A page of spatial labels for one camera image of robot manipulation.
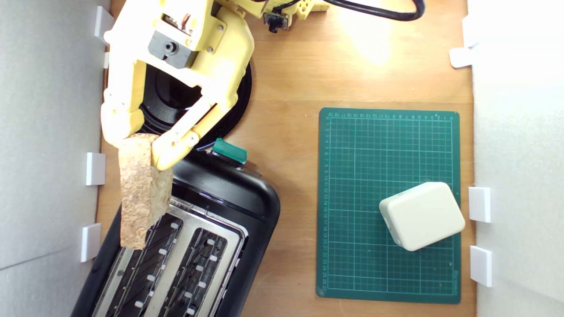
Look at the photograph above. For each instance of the brown bread slice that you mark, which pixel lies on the brown bread slice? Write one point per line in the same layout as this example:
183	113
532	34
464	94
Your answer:
136	198

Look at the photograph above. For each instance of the green toaster lever knob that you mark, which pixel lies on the green toaster lever knob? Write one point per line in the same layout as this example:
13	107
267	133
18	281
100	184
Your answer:
229	150

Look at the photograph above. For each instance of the black two-slot toaster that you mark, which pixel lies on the black two-slot toaster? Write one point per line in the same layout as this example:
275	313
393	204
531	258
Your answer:
229	193

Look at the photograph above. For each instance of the black plate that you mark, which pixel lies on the black plate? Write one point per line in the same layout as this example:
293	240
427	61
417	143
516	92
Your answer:
163	101

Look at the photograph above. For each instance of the green cutting mat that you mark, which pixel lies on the green cutting mat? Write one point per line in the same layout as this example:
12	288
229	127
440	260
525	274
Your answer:
352	176

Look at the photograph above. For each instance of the white block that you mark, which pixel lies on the white block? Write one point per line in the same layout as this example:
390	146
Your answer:
423	215

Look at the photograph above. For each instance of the white wall clip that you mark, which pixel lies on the white wall clip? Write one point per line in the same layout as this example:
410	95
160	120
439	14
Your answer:
460	57
480	204
99	24
468	31
95	168
106	59
481	265
90	242

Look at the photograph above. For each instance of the wrist camera on yellow mount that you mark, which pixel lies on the wrist camera on yellow mount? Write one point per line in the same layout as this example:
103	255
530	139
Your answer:
275	21

